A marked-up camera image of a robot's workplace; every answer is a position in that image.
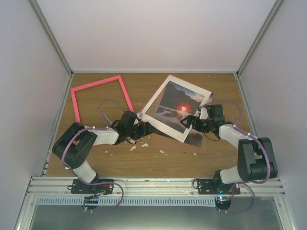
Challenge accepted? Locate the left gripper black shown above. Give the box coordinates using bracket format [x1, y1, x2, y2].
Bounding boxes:
[126, 122, 156, 140]

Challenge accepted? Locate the pink picture frame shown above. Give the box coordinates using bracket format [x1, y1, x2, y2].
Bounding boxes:
[67, 73, 134, 125]

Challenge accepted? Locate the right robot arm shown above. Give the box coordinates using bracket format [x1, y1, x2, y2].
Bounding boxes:
[180, 104, 278, 194]

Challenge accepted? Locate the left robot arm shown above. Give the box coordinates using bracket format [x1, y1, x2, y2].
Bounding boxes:
[52, 111, 156, 194]

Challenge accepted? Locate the white debris pile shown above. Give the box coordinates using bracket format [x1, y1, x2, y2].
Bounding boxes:
[130, 138, 149, 151]

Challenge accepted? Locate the brown backing board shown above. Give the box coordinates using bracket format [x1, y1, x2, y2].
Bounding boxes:
[150, 131, 208, 154]

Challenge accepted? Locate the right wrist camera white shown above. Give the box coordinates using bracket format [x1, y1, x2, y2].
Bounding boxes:
[198, 107, 208, 120]

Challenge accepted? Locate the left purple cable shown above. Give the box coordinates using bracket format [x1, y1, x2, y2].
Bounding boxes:
[61, 98, 128, 173]

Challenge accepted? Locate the purple cable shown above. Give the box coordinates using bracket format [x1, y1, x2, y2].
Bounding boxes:
[61, 98, 128, 173]
[203, 98, 271, 184]

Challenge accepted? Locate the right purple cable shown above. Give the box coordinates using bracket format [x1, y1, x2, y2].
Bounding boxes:
[203, 98, 271, 184]

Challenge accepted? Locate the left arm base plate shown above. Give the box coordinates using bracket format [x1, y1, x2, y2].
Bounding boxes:
[67, 179, 113, 195]

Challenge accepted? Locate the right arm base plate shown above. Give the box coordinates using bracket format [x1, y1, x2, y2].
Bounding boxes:
[192, 178, 241, 196]

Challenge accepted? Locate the aluminium front rail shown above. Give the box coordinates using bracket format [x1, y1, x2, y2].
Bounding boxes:
[26, 177, 285, 197]

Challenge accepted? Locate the grey slotted cable duct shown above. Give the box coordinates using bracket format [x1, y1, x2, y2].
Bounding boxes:
[36, 196, 215, 207]

